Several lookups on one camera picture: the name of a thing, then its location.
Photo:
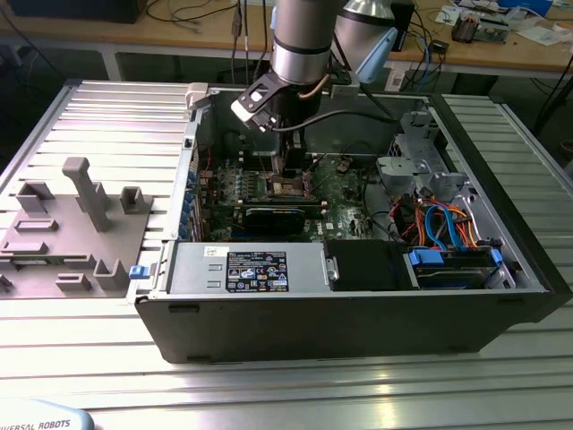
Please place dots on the beige case latch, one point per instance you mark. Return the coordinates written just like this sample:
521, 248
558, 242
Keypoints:
197, 94

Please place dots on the black RAM slots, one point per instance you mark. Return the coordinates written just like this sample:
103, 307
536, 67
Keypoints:
313, 208
257, 162

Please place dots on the CPU socket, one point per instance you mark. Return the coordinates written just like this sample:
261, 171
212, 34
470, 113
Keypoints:
269, 187

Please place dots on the silver metal drive cage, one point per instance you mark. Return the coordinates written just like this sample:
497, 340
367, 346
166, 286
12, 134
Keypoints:
398, 168

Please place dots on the silver power supply unit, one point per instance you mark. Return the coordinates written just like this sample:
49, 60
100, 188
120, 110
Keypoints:
197, 269

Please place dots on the blue case latch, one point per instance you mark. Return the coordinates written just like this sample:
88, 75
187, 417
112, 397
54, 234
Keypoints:
138, 272

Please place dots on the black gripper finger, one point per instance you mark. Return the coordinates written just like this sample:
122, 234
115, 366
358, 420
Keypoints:
278, 165
296, 159

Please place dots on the black open PC case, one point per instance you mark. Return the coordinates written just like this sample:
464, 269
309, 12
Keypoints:
313, 327

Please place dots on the silver CPU plate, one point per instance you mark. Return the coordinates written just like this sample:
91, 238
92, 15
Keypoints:
291, 191

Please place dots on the wooden desk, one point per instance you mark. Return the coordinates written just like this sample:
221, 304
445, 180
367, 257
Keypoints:
179, 36

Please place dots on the grey plastic parts rack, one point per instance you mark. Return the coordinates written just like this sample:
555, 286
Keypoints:
67, 251

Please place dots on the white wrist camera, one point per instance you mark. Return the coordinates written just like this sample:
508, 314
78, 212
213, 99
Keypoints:
244, 107

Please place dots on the black graphics card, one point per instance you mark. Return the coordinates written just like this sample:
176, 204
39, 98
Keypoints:
273, 219

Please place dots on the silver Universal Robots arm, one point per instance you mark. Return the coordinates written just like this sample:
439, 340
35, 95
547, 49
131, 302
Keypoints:
300, 54

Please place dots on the large black box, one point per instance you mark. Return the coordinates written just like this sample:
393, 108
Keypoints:
67, 11

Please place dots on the copper heat sink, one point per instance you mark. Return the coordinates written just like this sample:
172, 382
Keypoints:
465, 29

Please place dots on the green motherboard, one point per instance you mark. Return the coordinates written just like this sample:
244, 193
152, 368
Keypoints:
344, 215

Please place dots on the hard disk in blue carrier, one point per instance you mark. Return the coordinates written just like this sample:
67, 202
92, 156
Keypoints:
447, 273

